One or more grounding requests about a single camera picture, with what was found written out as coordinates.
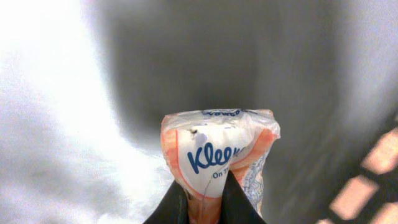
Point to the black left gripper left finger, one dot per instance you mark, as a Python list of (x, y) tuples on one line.
[(172, 209)]

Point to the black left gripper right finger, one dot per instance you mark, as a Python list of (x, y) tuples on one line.
[(235, 206)]

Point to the orange snack packet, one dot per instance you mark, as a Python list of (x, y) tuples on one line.
[(200, 148)]

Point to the grey plastic mesh basket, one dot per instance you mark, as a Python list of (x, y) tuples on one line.
[(86, 84)]

